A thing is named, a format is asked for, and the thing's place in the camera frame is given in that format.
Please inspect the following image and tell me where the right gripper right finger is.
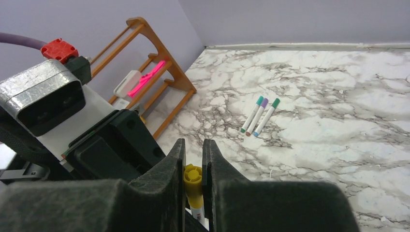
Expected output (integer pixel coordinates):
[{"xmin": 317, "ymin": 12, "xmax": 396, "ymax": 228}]
[{"xmin": 202, "ymin": 139, "xmax": 360, "ymax": 232}]

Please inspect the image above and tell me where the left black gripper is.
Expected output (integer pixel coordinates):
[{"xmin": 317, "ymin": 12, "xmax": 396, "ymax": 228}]
[{"xmin": 62, "ymin": 109, "xmax": 165, "ymax": 181}]

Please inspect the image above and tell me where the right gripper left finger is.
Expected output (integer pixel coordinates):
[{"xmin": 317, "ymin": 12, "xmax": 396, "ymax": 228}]
[{"xmin": 0, "ymin": 138, "xmax": 186, "ymax": 232}]

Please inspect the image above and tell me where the yellow pen cap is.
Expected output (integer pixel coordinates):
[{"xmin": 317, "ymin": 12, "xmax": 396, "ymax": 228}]
[{"xmin": 183, "ymin": 164, "xmax": 204, "ymax": 209}]

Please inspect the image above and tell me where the white pen teal tip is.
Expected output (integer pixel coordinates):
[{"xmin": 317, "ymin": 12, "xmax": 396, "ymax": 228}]
[{"xmin": 240, "ymin": 103, "xmax": 260, "ymax": 133}]

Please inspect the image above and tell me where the white pen blue tip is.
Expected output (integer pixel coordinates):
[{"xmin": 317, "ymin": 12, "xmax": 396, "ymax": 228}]
[{"xmin": 245, "ymin": 107, "xmax": 265, "ymax": 136}]

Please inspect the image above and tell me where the white pen brown tip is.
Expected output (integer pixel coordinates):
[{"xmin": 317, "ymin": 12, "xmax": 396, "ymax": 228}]
[{"xmin": 253, "ymin": 105, "xmax": 276, "ymax": 137}]

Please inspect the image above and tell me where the purple pen cap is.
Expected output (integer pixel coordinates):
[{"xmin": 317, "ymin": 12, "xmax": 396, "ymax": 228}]
[{"xmin": 260, "ymin": 98, "xmax": 268, "ymax": 108}]

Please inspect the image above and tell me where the green pen cap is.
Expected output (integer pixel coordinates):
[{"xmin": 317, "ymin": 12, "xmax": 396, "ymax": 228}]
[{"xmin": 271, "ymin": 98, "xmax": 280, "ymax": 109}]

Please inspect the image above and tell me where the white box in rack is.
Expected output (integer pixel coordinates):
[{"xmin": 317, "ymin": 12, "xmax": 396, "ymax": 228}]
[{"xmin": 113, "ymin": 70, "xmax": 142, "ymax": 98}]

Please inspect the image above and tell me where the pink clip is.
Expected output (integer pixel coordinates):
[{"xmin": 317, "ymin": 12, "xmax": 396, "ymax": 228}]
[{"xmin": 127, "ymin": 60, "xmax": 166, "ymax": 98}]

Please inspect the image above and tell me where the wooden rack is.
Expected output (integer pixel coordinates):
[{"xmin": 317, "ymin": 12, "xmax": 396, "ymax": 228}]
[{"xmin": 90, "ymin": 17, "xmax": 197, "ymax": 139}]

